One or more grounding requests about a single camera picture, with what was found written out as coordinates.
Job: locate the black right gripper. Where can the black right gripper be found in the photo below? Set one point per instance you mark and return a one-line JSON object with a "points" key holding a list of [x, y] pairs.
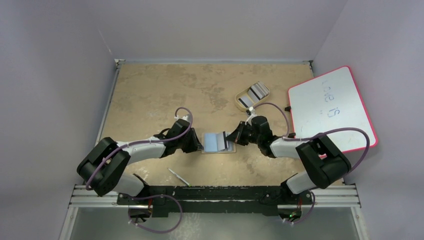
{"points": [[242, 134]]}

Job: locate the silver pen on table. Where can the silver pen on table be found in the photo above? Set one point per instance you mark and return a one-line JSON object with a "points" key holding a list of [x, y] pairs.
{"points": [[180, 178]]}

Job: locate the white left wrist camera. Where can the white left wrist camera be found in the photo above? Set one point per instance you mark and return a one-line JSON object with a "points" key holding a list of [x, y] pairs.
{"points": [[188, 117]]}

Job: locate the beige oval card tray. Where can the beige oval card tray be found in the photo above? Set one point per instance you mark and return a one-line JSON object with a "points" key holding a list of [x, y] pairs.
{"points": [[240, 102]]}

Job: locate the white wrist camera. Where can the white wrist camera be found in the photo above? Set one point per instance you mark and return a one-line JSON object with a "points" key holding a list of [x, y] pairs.
{"points": [[188, 117], [251, 114]]}

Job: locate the stack of white cards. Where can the stack of white cards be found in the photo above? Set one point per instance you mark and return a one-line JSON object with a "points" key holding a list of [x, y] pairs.
{"points": [[255, 92]]}

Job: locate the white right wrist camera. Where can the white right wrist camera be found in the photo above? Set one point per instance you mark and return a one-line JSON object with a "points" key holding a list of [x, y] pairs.
{"points": [[251, 114]]}

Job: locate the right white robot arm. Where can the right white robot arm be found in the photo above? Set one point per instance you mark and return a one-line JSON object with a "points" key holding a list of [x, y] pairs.
{"points": [[322, 160]]}

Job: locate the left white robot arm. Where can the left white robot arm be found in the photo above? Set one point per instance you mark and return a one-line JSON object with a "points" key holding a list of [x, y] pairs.
{"points": [[103, 169]]}

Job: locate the aluminium frame rail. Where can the aluminium frame rail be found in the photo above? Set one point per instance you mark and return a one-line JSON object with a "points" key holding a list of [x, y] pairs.
{"points": [[339, 196]]}

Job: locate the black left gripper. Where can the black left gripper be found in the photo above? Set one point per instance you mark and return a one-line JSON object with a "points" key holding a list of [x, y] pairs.
{"points": [[195, 145]]}

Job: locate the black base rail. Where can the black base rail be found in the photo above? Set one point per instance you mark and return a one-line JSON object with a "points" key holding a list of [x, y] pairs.
{"points": [[268, 200]]}

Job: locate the pink framed whiteboard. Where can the pink framed whiteboard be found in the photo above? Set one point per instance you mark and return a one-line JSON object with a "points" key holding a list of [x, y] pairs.
{"points": [[329, 101]]}

